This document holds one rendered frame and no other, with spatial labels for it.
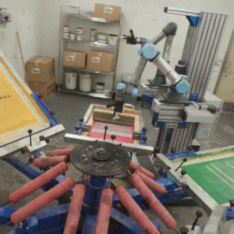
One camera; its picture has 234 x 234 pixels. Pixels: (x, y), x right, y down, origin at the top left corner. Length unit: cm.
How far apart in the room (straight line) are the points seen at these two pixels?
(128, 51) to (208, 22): 330
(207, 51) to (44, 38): 416
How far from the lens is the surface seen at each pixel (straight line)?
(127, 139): 209
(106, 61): 516
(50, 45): 590
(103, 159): 116
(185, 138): 282
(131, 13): 551
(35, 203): 116
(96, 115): 232
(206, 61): 255
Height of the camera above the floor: 198
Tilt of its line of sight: 25 degrees down
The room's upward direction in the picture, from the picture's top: 8 degrees clockwise
